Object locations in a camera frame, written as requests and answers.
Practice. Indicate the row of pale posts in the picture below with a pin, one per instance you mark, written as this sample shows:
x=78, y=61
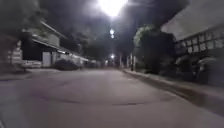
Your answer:
x=130, y=61

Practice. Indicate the grey asphalt road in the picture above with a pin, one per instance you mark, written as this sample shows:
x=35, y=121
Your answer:
x=100, y=96

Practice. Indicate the green leafy tree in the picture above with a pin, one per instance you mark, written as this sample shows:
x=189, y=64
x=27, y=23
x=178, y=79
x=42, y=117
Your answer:
x=150, y=46

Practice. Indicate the dark car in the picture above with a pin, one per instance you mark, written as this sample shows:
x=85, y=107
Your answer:
x=65, y=64

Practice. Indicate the building with sloped roof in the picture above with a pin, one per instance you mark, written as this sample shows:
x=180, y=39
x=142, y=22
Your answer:
x=50, y=50

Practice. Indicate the concrete kerb strip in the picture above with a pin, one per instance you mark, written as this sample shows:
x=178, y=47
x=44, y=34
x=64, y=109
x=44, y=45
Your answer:
x=180, y=88

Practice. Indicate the dark bushes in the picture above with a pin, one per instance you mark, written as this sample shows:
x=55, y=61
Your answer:
x=196, y=68

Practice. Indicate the building with lattice windows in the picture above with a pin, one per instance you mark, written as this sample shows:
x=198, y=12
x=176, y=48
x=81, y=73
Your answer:
x=200, y=36

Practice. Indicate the pale sign board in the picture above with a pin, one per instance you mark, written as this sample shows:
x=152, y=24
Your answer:
x=16, y=55

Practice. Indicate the dark trees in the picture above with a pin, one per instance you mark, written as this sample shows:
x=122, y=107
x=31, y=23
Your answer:
x=16, y=16

